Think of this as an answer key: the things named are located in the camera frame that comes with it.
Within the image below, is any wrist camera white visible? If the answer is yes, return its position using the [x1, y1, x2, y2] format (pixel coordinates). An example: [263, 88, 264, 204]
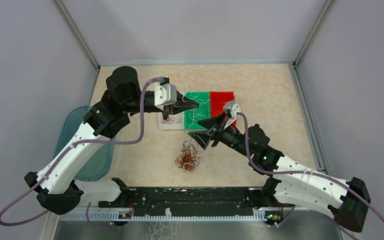
[154, 83, 177, 110]
[223, 100, 242, 128]

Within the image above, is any cable pile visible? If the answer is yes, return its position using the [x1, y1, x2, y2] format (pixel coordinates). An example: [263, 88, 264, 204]
[174, 140, 203, 174]

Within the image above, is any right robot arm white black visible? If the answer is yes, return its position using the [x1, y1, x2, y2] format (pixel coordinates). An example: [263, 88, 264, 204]
[188, 114, 371, 233]

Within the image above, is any red plastic bin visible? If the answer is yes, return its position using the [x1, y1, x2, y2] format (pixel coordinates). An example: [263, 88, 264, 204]
[209, 91, 235, 119]

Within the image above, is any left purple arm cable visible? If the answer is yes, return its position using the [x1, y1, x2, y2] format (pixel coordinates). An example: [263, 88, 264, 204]
[0, 76, 166, 227]

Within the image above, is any white cable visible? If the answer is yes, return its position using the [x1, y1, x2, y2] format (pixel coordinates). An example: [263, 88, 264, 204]
[186, 92, 212, 130]
[170, 73, 190, 97]

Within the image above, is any green plastic bin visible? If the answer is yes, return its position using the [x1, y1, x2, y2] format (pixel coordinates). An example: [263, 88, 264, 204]
[184, 91, 211, 130]

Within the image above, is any aluminium frame post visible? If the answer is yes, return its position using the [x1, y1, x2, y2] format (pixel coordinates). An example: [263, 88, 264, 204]
[53, 0, 101, 71]
[293, 0, 334, 69]

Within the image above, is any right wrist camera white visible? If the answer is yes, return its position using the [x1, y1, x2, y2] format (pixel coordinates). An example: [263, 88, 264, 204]
[223, 100, 242, 128]

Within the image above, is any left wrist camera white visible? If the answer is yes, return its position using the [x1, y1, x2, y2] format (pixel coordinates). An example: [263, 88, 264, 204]
[154, 83, 177, 110]

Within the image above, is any teal plastic container lid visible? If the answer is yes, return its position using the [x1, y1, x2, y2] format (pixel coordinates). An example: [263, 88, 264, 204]
[51, 105, 117, 183]

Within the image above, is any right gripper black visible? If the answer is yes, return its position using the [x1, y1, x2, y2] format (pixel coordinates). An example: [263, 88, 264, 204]
[189, 111, 253, 158]

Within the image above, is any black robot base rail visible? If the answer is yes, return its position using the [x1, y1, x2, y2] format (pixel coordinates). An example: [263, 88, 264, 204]
[98, 187, 282, 217]

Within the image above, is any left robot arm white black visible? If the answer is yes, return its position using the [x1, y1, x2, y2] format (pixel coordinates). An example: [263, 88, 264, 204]
[24, 66, 199, 215]

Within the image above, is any white slotted cable duct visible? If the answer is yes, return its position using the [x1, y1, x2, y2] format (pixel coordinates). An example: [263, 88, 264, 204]
[59, 208, 268, 222]

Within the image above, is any aluminium frame post left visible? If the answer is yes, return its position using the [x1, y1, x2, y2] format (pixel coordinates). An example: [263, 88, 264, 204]
[53, 0, 101, 71]

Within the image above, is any aluminium frame post right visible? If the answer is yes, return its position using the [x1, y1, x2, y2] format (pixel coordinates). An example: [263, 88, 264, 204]
[293, 0, 334, 69]

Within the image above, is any white plastic bin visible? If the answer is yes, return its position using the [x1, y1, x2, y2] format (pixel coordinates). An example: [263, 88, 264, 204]
[158, 112, 185, 130]

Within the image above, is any orange cable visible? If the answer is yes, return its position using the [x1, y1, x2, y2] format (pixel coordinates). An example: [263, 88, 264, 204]
[165, 114, 184, 126]

